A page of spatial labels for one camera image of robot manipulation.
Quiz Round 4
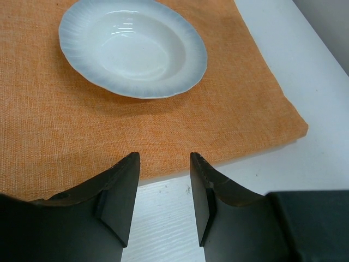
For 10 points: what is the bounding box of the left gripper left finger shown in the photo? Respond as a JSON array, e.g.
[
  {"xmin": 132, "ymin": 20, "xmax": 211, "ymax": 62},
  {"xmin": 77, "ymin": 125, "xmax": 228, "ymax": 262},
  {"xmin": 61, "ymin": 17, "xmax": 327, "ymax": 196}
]
[{"xmin": 1, "ymin": 152, "xmax": 140, "ymax": 261}]

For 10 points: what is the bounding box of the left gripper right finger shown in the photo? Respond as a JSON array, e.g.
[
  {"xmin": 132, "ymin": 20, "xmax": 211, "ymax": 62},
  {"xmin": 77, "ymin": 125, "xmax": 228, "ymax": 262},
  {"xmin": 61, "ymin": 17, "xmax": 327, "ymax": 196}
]
[{"xmin": 190, "ymin": 153, "xmax": 348, "ymax": 261}]

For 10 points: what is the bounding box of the orange cloth napkin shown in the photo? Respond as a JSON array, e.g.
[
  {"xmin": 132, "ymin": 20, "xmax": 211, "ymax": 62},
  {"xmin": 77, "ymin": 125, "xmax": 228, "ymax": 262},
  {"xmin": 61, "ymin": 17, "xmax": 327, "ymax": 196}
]
[{"xmin": 1, "ymin": 1, "xmax": 308, "ymax": 190}]

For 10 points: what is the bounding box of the white ceramic bowl plate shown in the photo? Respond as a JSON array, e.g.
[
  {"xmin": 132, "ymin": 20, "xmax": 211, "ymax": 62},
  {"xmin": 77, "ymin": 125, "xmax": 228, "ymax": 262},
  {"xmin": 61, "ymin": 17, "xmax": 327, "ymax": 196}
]
[{"xmin": 58, "ymin": 1, "xmax": 208, "ymax": 99}]

